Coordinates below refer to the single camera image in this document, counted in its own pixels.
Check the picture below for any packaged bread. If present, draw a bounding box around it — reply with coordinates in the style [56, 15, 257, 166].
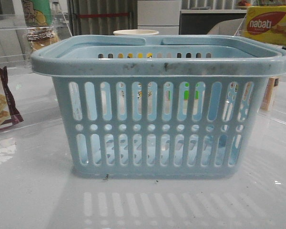
[27, 27, 60, 51]

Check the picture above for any light blue plastic basket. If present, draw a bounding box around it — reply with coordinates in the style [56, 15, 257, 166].
[31, 35, 286, 178]

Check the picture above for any white paper cup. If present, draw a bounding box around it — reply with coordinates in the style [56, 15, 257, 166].
[113, 29, 159, 36]

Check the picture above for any white cabinet background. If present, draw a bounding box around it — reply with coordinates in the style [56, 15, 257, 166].
[137, 0, 182, 35]

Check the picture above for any beige carton box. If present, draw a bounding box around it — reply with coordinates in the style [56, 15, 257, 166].
[260, 76, 280, 111]

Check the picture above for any brown cracker snack bag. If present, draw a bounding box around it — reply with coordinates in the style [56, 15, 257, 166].
[0, 67, 23, 130]

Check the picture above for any green yellow cartoon package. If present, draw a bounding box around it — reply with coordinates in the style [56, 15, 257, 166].
[21, 0, 52, 27]

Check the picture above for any clear acrylic shelf left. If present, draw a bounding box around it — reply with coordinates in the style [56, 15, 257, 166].
[0, 12, 72, 69]

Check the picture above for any clear acrylic stand right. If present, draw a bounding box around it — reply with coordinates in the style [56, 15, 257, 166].
[233, 17, 286, 50]

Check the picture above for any yellow nabati wafer box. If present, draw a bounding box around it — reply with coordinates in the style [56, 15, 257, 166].
[242, 6, 286, 47]

